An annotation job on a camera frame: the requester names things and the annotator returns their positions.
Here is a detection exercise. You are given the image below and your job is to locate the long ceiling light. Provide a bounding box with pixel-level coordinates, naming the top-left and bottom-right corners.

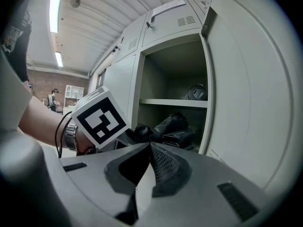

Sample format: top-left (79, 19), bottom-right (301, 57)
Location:
top-left (49, 0), bottom-right (65, 34)

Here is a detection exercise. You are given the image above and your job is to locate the silver wristwatch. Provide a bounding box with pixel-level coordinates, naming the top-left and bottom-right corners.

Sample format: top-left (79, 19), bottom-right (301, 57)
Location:
top-left (64, 119), bottom-right (79, 152)

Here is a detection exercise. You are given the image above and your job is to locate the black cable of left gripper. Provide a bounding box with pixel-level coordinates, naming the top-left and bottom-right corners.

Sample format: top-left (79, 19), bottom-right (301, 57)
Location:
top-left (54, 111), bottom-right (73, 158)

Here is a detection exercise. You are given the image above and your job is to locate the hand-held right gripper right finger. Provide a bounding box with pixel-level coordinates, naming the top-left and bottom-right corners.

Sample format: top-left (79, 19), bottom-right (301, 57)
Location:
top-left (149, 142), bottom-right (193, 198)

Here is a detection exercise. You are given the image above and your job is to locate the white display cabinet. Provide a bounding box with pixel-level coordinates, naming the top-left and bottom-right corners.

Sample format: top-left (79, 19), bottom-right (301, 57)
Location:
top-left (64, 84), bottom-right (85, 102)

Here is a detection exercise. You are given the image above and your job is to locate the grey metal locker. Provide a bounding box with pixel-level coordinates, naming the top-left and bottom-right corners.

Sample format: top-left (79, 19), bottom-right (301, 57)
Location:
top-left (89, 0), bottom-right (297, 194)

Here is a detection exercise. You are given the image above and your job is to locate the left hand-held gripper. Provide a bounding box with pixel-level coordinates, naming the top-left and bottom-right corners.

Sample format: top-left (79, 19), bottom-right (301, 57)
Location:
top-left (70, 86), bottom-right (134, 151)

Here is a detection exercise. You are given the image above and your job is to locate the short ceiling light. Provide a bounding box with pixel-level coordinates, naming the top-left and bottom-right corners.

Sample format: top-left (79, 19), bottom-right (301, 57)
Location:
top-left (54, 51), bottom-right (64, 68)

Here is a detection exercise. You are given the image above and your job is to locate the white paper sheet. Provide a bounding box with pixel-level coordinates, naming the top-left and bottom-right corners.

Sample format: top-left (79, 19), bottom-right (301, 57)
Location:
top-left (151, 0), bottom-right (187, 17)

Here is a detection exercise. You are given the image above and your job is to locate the black round object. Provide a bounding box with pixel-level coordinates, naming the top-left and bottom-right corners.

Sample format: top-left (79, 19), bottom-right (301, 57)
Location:
top-left (187, 84), bottom-right (209, 101)

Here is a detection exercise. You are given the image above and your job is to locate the black umbrella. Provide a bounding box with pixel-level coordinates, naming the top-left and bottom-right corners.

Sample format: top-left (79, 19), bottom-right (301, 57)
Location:
top-left (134, 112), bottom-right (195, 149)

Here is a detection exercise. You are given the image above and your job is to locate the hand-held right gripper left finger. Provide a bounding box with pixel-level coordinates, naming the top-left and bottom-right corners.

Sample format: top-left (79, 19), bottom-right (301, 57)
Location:
top-left (103, 142), bottom-right (152, 226)

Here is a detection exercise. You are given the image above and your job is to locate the person's left forearm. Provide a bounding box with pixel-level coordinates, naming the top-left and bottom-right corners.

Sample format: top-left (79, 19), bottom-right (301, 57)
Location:
top-left (18, 94), bottom-right (97, 155)

